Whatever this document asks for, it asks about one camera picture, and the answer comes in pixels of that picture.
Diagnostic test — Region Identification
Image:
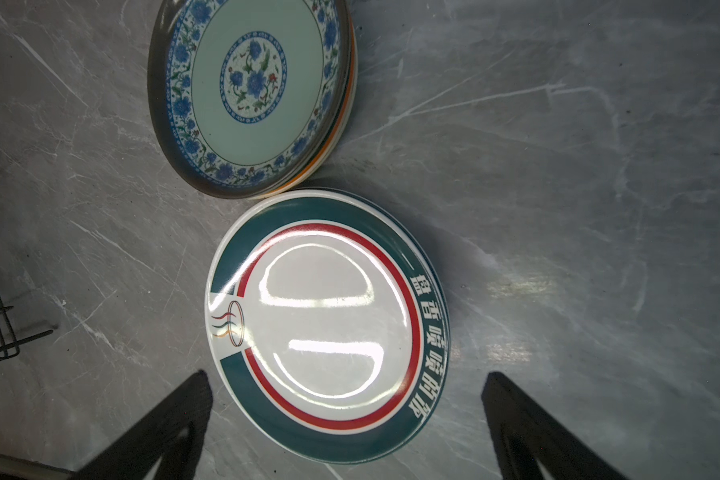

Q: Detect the white patterned plate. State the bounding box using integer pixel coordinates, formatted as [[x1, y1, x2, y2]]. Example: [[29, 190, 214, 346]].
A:
[[204, 188, 451, 464], [316, 186, 442, 289]]

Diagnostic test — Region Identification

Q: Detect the grey green plate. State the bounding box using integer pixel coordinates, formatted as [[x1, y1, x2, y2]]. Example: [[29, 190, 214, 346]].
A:
[[147, 1, 353, 199]]

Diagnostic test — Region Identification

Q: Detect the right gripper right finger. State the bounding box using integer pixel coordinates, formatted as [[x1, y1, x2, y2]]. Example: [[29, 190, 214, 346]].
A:
[[481, 371, 624, 479]]

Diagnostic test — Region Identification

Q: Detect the orange plate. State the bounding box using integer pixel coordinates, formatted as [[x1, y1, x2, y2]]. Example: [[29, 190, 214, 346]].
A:
[[272, 22, 358, 195]]

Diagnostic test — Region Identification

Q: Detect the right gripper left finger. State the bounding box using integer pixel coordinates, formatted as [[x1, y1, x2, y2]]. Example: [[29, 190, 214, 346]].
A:
[[72, 370, 213, 479]]

